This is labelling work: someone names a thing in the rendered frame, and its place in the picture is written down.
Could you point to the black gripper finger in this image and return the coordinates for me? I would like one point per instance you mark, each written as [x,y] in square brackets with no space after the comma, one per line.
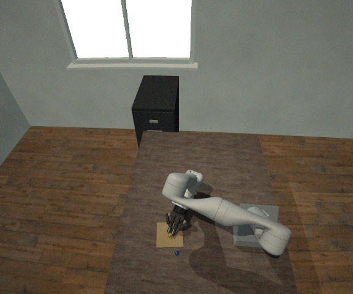
[170,224]
[177,224]

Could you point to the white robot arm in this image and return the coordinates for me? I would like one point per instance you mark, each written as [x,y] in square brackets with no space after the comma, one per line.
[275,236]

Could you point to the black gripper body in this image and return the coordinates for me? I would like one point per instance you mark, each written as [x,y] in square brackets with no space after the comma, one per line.
[179,212]

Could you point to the tan square mat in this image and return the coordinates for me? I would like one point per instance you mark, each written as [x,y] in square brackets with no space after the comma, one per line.
[164,240]

